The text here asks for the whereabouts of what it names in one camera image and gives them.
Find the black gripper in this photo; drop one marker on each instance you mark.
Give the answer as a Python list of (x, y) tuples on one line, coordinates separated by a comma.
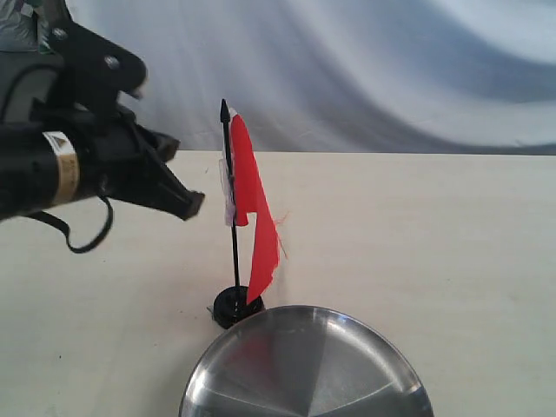
[(122, 160)]

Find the red flag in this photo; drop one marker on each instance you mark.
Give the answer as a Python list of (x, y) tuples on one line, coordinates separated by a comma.
[(245, 195)]

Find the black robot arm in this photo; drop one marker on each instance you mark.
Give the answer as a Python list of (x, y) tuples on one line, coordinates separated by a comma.
[(70, 155)]

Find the black round flag base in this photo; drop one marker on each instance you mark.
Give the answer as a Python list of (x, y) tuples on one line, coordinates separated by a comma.
[(230, 306)]

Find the white backdrop cloth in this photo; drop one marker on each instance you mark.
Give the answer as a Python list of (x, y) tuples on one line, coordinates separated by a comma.
[(344, 76)]

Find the white sack in background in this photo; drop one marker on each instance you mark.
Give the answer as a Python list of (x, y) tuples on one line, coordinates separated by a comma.
[(24, 27)]

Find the round steel plate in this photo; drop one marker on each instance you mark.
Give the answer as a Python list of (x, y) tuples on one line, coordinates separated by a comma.
[(301, 360)]

